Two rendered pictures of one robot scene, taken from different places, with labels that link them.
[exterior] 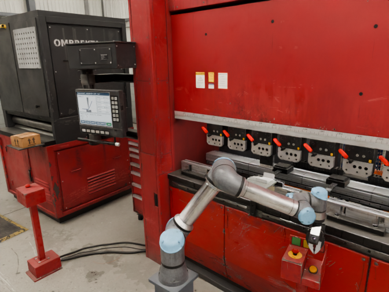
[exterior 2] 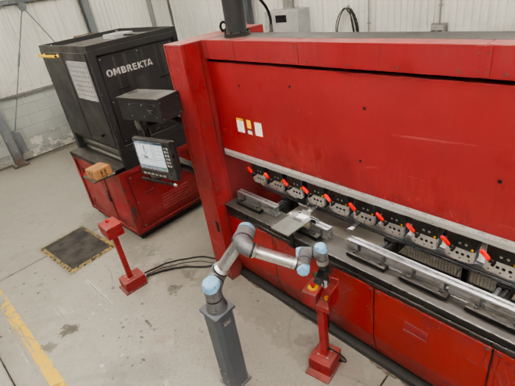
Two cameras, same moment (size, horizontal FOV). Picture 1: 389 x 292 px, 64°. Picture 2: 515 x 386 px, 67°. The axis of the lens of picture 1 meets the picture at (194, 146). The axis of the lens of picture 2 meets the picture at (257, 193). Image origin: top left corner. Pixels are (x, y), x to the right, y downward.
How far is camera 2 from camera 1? 1.16 m
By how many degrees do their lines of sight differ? 16
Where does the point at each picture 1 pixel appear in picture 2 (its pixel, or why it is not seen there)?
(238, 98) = (272, 147)
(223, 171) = (238, 240)
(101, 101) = (155, 150)
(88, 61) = (138, 115)
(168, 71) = (212, 114)
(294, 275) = (311, 302)
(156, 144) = (210, 181)
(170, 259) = (210, 298)
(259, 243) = not seen: hidden behind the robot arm
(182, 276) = (221, 309)
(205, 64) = (242, 112)
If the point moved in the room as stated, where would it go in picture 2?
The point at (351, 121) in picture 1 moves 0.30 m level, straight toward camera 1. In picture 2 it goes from (355, 181) to (337, 205)
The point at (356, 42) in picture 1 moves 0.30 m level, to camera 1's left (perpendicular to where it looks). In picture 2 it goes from (352, 118) to (300, 123)
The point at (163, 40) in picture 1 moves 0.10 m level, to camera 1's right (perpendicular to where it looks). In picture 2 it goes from (203, 87) to (214, 86)
